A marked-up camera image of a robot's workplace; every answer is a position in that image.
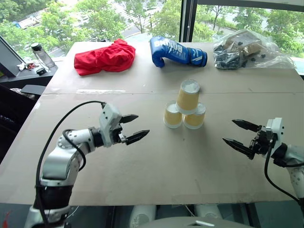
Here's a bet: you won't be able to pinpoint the dark side desk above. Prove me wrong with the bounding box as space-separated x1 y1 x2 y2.
0 60 59 89

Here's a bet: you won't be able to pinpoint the white rounded robot leg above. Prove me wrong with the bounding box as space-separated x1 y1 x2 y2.
194 204 225 223
129 204 157 228

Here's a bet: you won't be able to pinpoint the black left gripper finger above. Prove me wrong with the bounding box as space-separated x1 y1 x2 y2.
121 114 139 124
125 130 150 146

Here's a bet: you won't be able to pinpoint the clear bag of black parts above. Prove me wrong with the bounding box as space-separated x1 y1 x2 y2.
212 28 297 70

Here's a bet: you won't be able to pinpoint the grey robot torso top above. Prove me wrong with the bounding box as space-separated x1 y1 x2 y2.
137 215 258 228

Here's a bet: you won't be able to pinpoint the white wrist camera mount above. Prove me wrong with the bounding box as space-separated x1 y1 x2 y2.
99 103 123 147
265 117 284 155

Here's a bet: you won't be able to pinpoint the yellow paper cup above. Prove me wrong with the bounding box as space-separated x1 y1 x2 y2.
183 102 206 130
163 103 183 129
175 79 200 115

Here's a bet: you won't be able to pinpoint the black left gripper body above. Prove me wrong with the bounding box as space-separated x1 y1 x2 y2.
114 116 127 144

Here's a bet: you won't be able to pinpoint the red crumpled cloth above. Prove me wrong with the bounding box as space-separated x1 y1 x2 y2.
74 38 136 76

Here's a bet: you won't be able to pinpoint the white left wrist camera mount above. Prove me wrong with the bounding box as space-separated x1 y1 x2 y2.
99 103 123 147

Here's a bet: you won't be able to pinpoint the black office chair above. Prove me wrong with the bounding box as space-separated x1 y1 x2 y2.
0 84 46 164

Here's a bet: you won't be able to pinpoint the clear plastic water bottle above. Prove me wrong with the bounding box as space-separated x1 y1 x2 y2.
30 42 56 69

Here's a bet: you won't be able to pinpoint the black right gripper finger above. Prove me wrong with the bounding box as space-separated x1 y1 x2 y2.
232 119 260 133
222 138 253 159

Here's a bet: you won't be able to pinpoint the blue boxing glove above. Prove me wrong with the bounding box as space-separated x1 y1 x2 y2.
149 36 208 68

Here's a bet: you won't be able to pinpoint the black window frame post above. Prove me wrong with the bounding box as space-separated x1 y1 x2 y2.
179 0 199 43

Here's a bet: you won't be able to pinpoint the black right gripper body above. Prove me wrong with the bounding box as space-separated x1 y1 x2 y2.
248 125 278 161

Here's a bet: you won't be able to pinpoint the red and white small items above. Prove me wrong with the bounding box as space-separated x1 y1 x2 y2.
16 62 40 71

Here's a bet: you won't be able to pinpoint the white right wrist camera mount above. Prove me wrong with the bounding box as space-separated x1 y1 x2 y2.
265 117 284 155

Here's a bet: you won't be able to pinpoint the grey monitor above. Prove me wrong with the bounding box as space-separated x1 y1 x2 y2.
0 35 26 77

